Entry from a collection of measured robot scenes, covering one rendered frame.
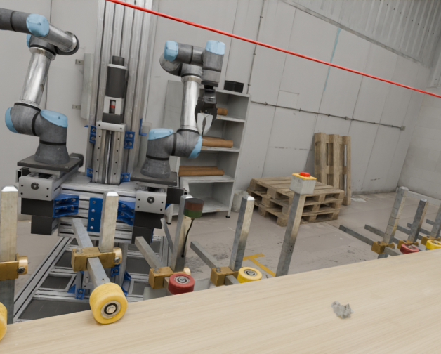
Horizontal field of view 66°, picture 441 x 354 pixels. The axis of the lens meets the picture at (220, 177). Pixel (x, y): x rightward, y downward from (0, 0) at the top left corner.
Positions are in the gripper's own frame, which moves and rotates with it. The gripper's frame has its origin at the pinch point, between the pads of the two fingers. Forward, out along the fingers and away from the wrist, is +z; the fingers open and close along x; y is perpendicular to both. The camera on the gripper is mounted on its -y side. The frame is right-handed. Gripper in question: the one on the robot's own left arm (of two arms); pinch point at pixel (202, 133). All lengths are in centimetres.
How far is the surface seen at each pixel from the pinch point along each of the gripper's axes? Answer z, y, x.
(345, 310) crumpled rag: 41, -52, -47
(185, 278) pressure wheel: 41, -41, 2
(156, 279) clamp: 46, -35, 10
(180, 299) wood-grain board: 42, -52, 3
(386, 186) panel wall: 117, 555, -483
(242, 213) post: 24.5, -20.8, -17.4
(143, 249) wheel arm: 46, -15, 17
